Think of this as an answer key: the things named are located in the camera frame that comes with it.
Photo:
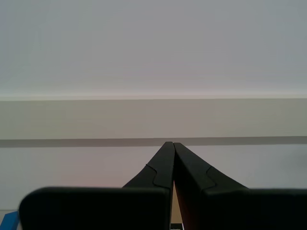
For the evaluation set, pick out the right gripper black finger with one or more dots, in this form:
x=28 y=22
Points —
x=227 y=206
x=100 y=208

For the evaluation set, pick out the blue rectangular block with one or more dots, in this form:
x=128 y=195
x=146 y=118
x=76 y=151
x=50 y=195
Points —
x=8 y=221

